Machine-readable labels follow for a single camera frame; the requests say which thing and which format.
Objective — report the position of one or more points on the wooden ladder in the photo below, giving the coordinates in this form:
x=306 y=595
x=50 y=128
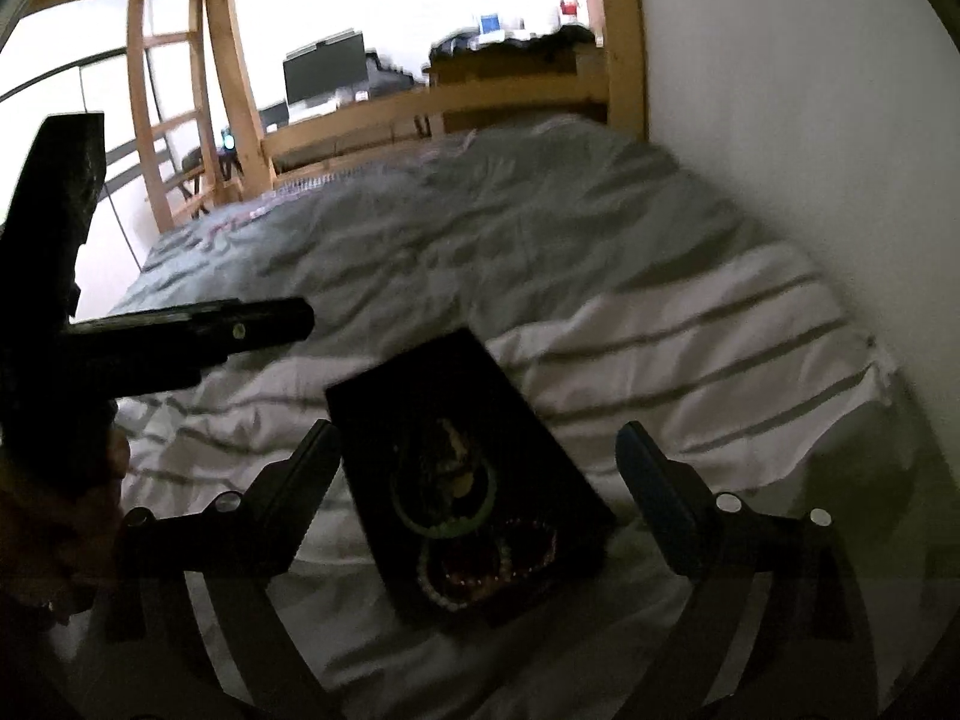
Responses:
x=170 y=107

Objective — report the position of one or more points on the black jewelry box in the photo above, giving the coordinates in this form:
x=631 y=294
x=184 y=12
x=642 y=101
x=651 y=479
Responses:
x=473 y=512

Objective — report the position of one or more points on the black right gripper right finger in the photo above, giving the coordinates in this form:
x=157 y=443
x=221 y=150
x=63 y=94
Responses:
x=775 y=626

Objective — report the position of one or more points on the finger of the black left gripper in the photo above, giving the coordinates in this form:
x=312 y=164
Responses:
x=168 y=349

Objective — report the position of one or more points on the person's left hand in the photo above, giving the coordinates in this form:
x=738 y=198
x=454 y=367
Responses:
x=56 y=546

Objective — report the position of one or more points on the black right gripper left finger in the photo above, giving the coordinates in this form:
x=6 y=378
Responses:
x=238 y=544

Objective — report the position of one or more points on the dark clothes pile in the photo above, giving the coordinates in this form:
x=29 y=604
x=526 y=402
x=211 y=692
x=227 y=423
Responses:
x=551 y=47

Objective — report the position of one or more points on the white sliding wardrobe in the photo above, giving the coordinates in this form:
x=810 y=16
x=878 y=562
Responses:
x=120 y=230

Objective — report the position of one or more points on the grey white striped duvet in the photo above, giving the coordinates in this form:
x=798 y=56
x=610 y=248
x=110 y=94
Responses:
x=611 y=285

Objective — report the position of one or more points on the blue box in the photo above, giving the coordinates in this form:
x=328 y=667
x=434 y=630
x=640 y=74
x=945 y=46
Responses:
x=489 y=23

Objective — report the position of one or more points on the wooden loft bed frame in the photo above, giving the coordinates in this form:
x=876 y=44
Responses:
x=613 y=76

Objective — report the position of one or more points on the black computer monitor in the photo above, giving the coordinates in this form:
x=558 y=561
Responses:
x=322 y=69

